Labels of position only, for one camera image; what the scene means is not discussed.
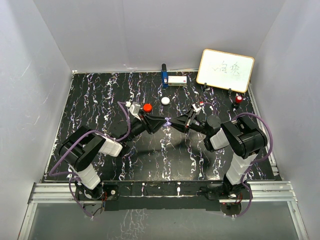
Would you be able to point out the blue black marker device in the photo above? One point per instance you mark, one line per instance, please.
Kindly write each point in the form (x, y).
(164, 75)

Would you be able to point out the red emergency stop button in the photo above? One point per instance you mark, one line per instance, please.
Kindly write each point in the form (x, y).
(237, 101)

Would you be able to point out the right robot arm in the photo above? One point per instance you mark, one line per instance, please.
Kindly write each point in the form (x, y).
(244, 137)

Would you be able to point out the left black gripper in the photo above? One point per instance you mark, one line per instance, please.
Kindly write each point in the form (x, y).
(151, 123)

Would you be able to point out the purple earbud charging case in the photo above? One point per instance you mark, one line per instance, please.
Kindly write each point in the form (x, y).
(167, 123)

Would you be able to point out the black front base frame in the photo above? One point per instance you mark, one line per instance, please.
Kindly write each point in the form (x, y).
(167, 195)

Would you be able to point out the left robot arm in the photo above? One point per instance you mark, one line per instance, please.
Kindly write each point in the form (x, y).
(80, 149)

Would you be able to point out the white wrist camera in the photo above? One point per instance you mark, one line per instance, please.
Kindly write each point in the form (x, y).
(197, 107)
(134, 108)

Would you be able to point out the white earbud charging case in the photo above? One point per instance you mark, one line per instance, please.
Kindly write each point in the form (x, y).
(165, 101)

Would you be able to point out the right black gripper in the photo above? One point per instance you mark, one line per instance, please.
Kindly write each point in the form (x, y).
(184, 121)

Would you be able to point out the red earbud charging case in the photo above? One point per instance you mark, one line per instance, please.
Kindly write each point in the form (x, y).
(147, 107)

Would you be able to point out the yellow framed whiteboard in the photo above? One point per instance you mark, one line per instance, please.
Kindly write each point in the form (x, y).
(225, 70)

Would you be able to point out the white green carton box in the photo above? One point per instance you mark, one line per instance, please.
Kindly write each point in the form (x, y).
(177, 81)

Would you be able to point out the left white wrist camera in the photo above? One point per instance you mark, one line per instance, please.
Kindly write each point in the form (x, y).
(134, 108)

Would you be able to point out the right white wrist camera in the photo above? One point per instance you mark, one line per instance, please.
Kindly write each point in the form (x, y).
(197, 107)

